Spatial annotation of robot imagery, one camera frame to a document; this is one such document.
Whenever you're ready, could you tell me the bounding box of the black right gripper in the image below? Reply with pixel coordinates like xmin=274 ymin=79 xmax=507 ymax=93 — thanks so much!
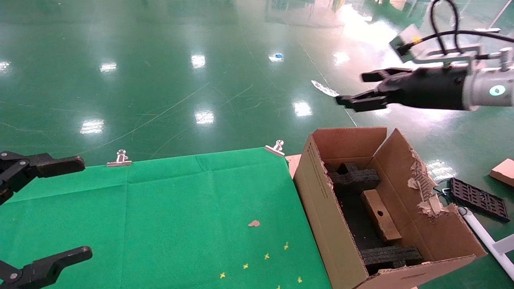
xmin=335 ymin=64 xmax=469 ymax=113

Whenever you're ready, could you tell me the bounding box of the small brown cardboard box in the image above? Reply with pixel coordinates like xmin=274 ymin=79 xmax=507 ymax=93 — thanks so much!
xmin=360 ymin=188 xmax=403 ymax=244

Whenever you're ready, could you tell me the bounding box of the flat cardboard piece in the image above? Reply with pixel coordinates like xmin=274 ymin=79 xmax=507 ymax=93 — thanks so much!
xmin=488 ymin=158 xmax=514 ymax=187

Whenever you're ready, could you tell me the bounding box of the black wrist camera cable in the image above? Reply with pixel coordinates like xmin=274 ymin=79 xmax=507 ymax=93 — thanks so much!
xmin=405 ymin=0 xmax=514 ymax=55

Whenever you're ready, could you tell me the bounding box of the white plastic litter scrap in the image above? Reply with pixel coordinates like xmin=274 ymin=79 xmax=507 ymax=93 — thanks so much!
xmin=310 ymin=80 xmax=340 ymax=98

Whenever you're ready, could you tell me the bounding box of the green table cloth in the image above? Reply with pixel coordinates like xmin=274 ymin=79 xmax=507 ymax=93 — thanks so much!
xmin=0 ymin=147 xmax=333 ymax=289

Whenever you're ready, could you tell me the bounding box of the black plastic grid tray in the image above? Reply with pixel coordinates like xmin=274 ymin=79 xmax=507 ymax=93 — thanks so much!
xmin=447 ymin=177 xmax=511 ymax=223

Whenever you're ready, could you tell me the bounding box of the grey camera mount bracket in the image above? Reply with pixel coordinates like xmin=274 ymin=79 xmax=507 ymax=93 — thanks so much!
xmin=414 ymin=43 xmax=483 ymax=67

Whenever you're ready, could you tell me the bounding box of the silver binder clip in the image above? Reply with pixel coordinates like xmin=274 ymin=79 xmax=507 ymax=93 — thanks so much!
xmin=264 ymin=140 xmax=285 ymax=157
xmin=106 ymin=150 xmax=132 ymax=167

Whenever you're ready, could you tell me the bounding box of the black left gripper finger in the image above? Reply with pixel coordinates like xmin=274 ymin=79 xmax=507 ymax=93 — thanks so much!
xmin=0 ymin=151 xmax=86 ymax=206
xmin=0 ymin=246 xmax=94 ymax=289

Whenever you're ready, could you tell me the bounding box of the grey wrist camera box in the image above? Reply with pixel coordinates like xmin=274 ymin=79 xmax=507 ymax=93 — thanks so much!
xmin=388 ymin=23 xmax=426 ymax=63

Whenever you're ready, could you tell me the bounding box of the black foam carton liner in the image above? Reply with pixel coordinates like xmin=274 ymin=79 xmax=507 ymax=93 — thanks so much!
xmin=335 ymin=188 xmax=387 ymax=252

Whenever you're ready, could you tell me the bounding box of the large open cardboard carton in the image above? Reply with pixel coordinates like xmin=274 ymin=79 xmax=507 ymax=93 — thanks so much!
xmin=293 ymin=126 xmax=487 ymax=289

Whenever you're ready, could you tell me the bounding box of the white frame tubing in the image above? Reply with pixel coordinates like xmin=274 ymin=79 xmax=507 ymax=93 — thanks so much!
xmin=456 ymin=206 xmax=514 ymax=281

